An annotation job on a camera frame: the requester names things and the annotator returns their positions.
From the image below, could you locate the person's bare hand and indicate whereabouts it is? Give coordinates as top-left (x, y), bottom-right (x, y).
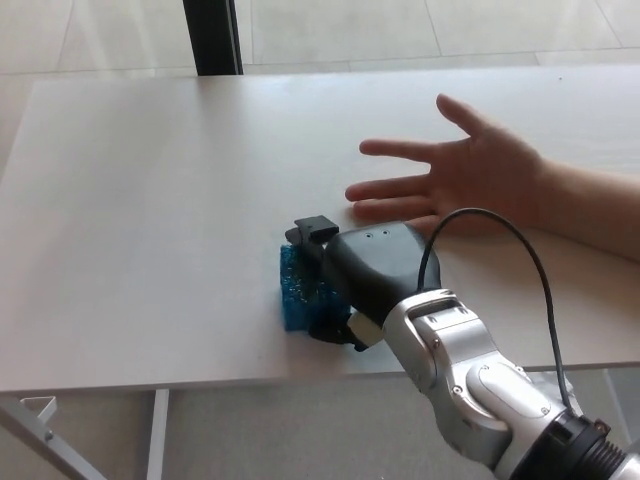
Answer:
top-left (345, 93), bottom-right (552, 237)

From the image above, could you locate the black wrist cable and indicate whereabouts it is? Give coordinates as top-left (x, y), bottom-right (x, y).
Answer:
top-left (418, 206), bottom-right (577, 407)

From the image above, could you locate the person's bare forearm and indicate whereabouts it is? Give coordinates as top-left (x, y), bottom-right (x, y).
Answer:
top-left (538, 155), bottom-right (640, 264)

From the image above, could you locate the grey diagonal table brace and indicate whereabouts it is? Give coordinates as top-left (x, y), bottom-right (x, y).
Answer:
top-left (0, 402), bottom-right (97, 480)

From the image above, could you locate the white upright table leg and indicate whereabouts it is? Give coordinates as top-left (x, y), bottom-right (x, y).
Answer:
top-left (146, 389), bottom-right (170, 480)

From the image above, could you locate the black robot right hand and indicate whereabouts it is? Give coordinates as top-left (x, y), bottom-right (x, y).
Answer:
top-left (284, 215), bottom-right (445, 352)

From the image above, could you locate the black vertical pillar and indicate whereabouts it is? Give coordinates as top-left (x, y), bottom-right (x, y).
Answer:
top-left (182, 0), bottom-right (245, 77)

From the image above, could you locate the grey slanted table leg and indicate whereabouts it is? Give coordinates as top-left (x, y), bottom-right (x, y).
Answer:
top-left (602, 369), bottom-right (640, 449)

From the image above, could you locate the blue textured cube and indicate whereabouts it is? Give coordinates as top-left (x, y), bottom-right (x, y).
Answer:
top-left (277, 242), bottom-right (352, 333)

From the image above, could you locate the white metal hook bracket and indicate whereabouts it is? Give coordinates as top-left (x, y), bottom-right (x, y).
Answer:
top-left (19, 395), bottom-right (58, 427)

